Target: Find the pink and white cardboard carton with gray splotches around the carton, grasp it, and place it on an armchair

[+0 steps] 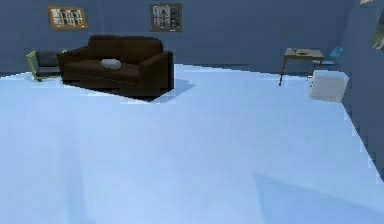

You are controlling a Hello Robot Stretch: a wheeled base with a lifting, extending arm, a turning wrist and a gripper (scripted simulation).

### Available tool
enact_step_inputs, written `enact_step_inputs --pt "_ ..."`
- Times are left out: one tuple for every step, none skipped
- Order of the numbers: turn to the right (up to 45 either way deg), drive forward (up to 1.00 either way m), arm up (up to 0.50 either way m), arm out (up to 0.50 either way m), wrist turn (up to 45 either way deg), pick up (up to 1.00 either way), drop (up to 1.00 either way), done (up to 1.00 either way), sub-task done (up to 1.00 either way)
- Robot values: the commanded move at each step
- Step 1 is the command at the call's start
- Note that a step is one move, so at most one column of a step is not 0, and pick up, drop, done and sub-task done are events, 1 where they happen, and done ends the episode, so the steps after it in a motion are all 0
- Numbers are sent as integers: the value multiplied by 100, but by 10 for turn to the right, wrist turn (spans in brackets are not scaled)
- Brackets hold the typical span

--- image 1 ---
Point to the orange framed wall picture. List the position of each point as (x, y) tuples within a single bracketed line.
[(67, 17)]

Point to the grey cushion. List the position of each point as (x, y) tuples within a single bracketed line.
[(111, 63)]

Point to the grey framed wall picture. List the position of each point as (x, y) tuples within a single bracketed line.
[(166, 17)]

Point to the brown wooden table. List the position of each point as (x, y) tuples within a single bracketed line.
[(301, 55)]

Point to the white cabinet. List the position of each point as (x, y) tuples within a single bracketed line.
[(328, 85)]

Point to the grey dish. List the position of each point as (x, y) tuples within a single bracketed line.
[(302, 51)]

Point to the green framed grey armchair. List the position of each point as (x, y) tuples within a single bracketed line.
[(46, 61)]

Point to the blue chair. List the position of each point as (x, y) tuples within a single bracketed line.
[(334, 53)]

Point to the dark brown sofa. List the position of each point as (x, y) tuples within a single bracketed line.
[(133, 66)]

